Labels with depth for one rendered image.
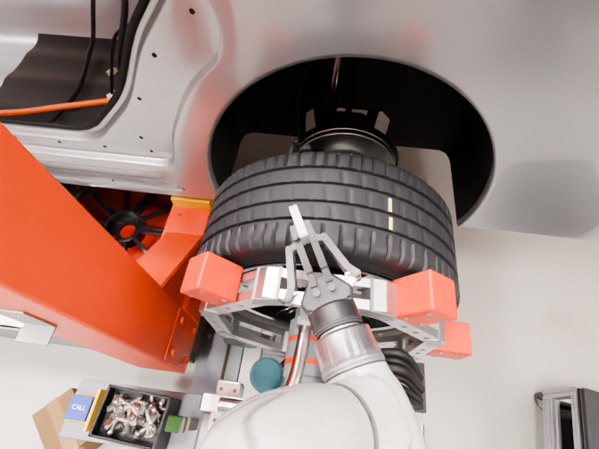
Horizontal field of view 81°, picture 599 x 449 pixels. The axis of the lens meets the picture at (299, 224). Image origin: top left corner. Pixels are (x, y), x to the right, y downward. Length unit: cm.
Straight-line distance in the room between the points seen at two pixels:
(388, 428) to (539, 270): 189
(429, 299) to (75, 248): 58
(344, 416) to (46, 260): 45
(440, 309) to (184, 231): 89
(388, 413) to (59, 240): 51
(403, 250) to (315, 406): 38
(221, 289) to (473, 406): 143
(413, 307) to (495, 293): 145
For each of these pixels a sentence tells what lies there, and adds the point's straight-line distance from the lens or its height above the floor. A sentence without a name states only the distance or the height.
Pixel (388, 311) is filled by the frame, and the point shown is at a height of 112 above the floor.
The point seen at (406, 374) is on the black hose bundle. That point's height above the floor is 104.
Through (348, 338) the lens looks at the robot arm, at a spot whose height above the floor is 125.
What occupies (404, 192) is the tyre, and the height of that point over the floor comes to 115.
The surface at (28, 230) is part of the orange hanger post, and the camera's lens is 58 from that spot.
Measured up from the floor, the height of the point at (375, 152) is 94.
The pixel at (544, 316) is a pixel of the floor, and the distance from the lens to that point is 217.
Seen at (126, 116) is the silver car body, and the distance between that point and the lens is 107.
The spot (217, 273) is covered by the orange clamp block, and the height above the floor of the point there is 110.
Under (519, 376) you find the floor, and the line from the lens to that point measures 201.
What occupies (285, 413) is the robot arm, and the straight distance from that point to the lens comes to 35.
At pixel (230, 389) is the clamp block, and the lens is 80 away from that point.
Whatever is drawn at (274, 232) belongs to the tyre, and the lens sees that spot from 66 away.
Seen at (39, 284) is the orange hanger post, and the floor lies 127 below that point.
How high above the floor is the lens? 173
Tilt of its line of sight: 60 degrees down
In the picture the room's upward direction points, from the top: straight up
